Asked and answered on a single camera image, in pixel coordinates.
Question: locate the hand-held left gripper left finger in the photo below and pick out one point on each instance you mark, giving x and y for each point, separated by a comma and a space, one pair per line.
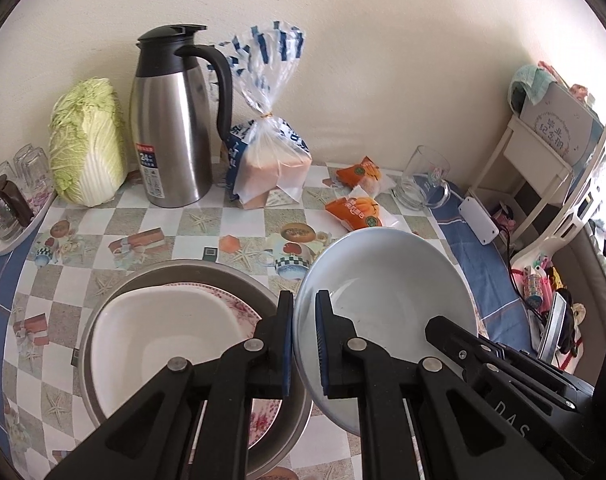
285, 350

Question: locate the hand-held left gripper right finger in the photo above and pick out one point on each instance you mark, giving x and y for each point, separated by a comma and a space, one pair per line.
323, 350

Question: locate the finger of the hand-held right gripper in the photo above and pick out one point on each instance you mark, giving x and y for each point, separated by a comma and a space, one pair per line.
543, 367
453, 340

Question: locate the pink floral round plate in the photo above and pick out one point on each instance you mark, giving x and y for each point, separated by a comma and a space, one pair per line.
233, 305

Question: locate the light blue bowl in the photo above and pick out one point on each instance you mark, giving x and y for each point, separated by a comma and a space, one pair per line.
393, 280

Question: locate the white square plate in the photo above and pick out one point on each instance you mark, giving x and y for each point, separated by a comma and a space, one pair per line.
173, 335

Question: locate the stainless steel basin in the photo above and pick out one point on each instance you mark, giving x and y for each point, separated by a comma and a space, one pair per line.
183, 270

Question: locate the colourful toy bottle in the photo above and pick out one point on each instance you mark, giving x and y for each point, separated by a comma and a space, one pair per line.
534, 287

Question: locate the white power strip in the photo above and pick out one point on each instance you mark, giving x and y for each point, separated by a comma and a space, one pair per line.
478, 220

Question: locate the orange snack packet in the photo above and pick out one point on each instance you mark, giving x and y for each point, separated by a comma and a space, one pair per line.
360, 172
355, 208

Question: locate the white chair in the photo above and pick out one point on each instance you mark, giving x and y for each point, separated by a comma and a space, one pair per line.
578, 210

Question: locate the clear glass mug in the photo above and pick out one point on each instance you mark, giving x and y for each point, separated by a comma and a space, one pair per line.
423, 180

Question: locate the checked printed tablecloth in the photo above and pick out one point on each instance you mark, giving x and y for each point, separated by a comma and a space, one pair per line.
158, 230

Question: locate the bagged sliced bread loaf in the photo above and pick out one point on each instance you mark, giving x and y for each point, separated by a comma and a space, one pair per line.
268, 165

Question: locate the cream wooden shelf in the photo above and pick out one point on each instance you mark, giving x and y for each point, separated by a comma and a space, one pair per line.
533, 150

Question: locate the grey album box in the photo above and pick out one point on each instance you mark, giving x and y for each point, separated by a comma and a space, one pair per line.
558, 120

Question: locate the stainless steel thermos jug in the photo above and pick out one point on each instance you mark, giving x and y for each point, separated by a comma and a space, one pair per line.
168, 125

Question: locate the teal cloth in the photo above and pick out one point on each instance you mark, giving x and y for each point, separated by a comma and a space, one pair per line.
528, 87

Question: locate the napa cabbage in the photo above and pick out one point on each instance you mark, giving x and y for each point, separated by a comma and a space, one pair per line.
88, 145

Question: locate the clear glass cup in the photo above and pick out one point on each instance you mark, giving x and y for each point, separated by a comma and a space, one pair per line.
4, 172
33, 170

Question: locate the brown glass cup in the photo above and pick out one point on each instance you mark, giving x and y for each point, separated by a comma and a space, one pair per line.
8, 202

